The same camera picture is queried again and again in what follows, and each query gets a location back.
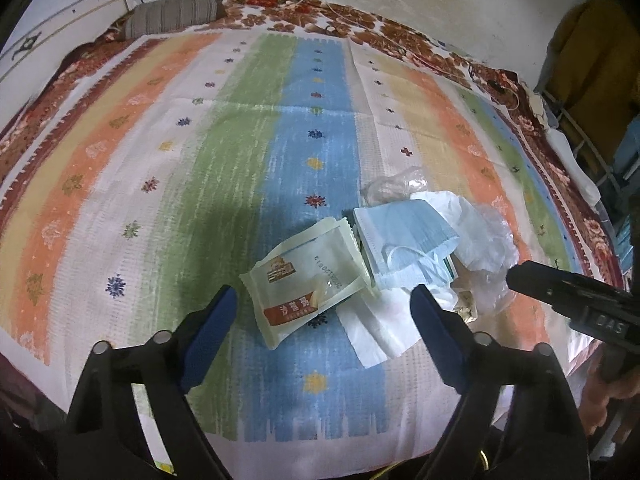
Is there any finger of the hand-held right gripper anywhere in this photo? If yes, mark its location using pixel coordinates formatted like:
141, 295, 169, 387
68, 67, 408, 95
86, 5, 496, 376
506, 260, 581, 307

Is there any grey striped pillow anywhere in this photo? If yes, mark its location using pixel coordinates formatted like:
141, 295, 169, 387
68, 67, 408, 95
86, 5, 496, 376
121, 0, 224, 41

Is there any white headboard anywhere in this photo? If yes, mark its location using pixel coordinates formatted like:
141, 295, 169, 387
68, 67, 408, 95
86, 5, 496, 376
0, 0, 137, 86

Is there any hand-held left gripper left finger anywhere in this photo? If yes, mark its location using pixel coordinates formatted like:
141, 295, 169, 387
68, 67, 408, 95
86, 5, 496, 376
65, 284, 238, 480

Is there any cream snack packet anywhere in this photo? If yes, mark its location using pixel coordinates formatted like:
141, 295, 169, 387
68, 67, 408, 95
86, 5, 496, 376
239, 216, 367, 351

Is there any yellow hanging cloth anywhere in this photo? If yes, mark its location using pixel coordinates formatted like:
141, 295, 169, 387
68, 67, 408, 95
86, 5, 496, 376
551, 0, 640, 162

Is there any small clear packet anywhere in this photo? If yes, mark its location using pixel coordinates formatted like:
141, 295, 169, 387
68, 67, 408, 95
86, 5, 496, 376
451, 286, 482, 322

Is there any person's right hand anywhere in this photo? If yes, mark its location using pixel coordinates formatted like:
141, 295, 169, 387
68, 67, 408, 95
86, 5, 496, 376
582, 355, 640, 441

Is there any white plastic bag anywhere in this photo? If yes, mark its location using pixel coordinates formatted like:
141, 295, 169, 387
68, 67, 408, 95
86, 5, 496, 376
414, 190, 518, 317

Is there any metal rack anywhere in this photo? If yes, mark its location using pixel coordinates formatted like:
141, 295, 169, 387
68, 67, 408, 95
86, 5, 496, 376
536, 89, 618, 198

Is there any white cloth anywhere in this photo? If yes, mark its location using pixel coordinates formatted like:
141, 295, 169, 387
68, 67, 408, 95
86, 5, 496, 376
544, 126, 602, 205

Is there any white tissue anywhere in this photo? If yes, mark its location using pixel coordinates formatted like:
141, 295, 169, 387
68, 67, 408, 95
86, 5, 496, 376
334, 287, 426, 367

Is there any colourful striped blanket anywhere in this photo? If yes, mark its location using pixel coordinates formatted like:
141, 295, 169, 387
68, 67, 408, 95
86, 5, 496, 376
0, 30, 626, 467

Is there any clear plastic wrapper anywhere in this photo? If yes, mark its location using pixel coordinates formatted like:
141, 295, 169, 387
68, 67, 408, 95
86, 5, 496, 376
360, 166, 432, 202

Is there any blue face mask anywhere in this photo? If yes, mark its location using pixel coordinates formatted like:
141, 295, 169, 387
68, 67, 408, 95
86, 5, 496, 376
352, 200, 461, 292

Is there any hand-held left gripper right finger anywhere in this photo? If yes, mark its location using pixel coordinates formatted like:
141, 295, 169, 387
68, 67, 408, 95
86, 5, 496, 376
409, 284, 591, 480

